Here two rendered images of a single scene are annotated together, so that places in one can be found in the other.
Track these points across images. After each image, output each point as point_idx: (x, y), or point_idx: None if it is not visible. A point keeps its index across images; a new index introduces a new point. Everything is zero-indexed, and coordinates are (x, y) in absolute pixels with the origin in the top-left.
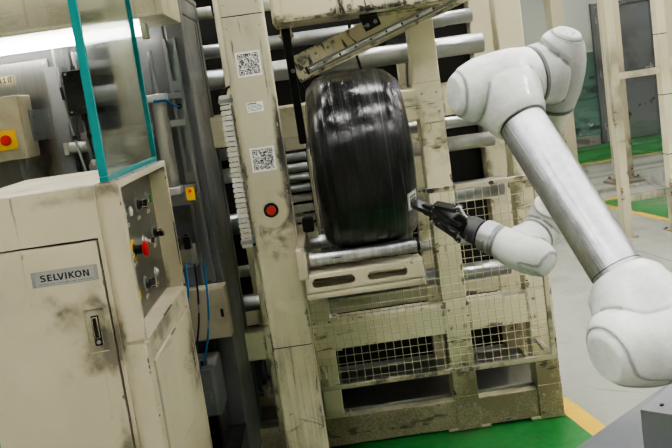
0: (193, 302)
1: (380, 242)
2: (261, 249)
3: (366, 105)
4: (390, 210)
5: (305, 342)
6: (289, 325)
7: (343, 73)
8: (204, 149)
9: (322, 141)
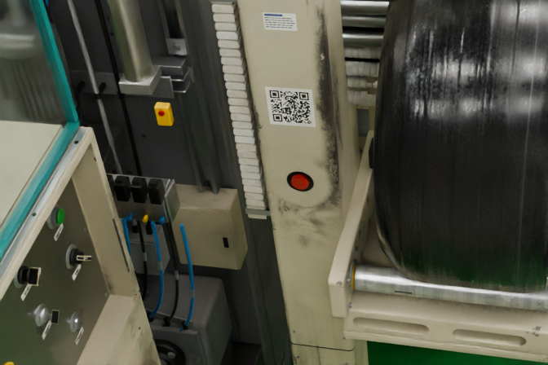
0: (181, 221)
1: None
2: (280, 228)
3: (499, 115)
4: (509, 287)
5: (342, 348)
6: (319, 324)
7: None
8: None
9: (391, 169)
